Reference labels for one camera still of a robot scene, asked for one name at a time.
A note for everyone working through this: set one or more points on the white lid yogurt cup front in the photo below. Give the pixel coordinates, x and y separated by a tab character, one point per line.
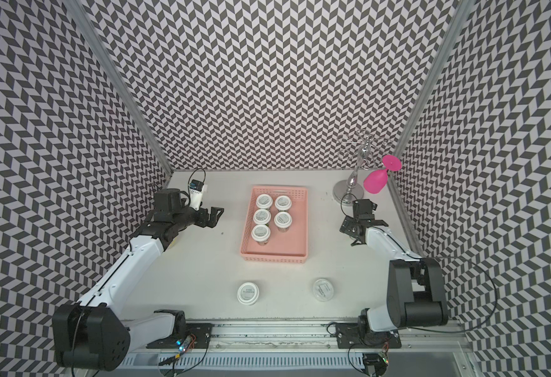
248	293

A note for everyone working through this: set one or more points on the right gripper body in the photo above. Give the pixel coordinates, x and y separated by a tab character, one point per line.
349	223

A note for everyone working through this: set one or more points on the silver metal cup stand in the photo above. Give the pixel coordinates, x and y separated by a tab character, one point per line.
346	191

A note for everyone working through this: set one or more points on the magenta plastic wine glass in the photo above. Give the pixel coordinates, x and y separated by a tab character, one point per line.
377	180

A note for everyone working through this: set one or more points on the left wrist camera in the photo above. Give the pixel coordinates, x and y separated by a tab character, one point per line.
197	190

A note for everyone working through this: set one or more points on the red label yogurt cup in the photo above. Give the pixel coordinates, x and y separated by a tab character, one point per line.
283	203

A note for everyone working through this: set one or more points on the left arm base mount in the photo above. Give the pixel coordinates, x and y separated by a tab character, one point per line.
200	332

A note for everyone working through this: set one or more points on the yogurt cup edge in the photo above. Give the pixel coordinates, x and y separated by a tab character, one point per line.
261	234

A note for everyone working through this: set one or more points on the beige label yogurt cup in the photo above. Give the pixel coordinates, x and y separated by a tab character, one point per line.
264	201

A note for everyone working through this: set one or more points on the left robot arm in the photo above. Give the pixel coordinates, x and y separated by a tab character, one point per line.
90	333

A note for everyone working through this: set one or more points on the clear lid yogurt cup front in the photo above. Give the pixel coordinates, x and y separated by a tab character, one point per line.
323	290

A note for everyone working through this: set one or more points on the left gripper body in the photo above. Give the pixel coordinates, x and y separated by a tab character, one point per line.
187	216

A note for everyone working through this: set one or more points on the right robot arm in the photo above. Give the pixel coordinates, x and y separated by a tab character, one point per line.
416	296

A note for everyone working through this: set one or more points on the green label yogurt cup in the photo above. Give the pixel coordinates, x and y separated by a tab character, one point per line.
262	217

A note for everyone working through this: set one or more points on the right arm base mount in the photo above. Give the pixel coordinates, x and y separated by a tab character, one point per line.
348	334

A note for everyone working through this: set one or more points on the pink plastic basket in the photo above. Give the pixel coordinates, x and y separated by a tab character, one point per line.
276	228

